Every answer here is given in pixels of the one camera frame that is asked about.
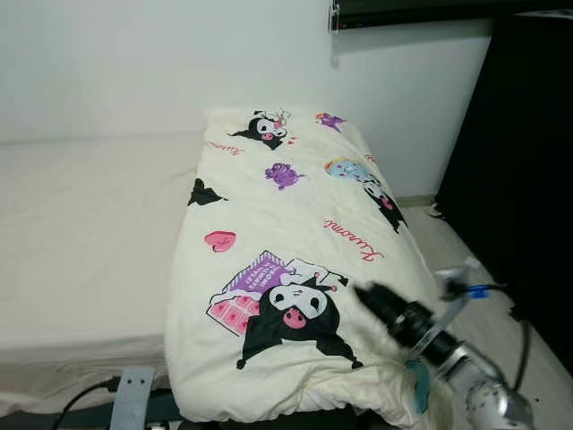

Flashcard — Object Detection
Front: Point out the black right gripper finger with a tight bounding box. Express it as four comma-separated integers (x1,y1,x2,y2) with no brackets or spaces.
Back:
358,281,406,312
356,290,396,325

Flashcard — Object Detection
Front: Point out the cream cartoon print blanket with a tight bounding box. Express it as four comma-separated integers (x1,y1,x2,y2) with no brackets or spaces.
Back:
164,107,458,426

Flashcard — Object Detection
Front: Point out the black wardrobe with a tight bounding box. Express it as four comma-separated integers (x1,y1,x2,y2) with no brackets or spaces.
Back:
434,11,573,373

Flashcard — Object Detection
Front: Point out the mattress with cream sheet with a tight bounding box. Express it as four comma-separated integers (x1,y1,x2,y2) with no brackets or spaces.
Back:
0,133,216,417

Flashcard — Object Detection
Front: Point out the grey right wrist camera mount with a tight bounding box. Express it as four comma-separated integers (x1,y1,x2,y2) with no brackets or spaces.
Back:
417,260,492,359

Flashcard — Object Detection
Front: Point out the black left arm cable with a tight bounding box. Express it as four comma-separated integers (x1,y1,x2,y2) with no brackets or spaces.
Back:
51,378,122,430

